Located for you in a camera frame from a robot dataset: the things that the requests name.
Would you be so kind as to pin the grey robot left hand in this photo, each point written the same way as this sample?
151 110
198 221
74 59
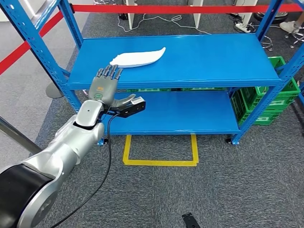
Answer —
103 89

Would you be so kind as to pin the white curved plastic part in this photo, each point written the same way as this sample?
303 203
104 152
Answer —
137 59

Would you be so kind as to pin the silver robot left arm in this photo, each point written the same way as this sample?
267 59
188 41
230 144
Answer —
64 148

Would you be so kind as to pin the blue metal shelf rack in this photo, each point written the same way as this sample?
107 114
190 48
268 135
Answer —
190 59

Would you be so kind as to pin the green plastic crate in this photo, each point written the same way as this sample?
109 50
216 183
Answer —
263 119
284 93
201 89
149 90

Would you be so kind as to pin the white desk leg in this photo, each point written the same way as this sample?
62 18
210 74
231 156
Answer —
131 20
246 17
197 20

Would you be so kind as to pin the belt stanchion with chrome base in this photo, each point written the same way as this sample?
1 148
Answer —
72 8

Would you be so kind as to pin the yellow floor tape square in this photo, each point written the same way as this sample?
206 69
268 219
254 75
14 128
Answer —
161 163

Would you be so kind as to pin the short red barrier belt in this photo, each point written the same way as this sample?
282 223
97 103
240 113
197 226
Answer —
14 56

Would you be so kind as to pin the chrome stanchion with mirror base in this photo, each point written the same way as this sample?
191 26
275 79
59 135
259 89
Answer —
16 135

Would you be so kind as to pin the black robot right foot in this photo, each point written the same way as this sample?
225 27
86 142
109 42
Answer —
190 221

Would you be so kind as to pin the white power strip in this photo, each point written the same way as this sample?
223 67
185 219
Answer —
242 27

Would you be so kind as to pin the person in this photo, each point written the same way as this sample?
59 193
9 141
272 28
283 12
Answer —
288 26

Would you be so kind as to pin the chrome chair base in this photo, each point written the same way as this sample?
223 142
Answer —
298 36

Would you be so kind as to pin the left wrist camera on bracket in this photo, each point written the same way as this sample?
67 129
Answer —
133 109

